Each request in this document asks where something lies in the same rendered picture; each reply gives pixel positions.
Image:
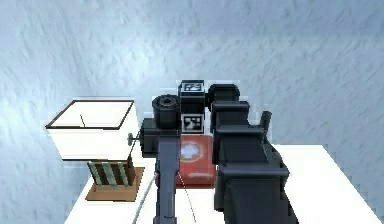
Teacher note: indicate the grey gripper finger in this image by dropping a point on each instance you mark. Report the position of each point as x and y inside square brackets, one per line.
[144, 202]

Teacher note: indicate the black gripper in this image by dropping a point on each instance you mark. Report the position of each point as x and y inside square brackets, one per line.
[165, 113]

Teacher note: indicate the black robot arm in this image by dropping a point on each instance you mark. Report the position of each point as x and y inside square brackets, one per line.
[246, 160]

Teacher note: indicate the red first-aid kit white cross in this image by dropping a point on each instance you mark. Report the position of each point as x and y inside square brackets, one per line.
[200, 166]

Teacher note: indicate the white shade lamp brown base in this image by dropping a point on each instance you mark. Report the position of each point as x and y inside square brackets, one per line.
[93, 143]

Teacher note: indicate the white table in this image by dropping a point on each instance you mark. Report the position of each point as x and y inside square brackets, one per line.
[326, 186]

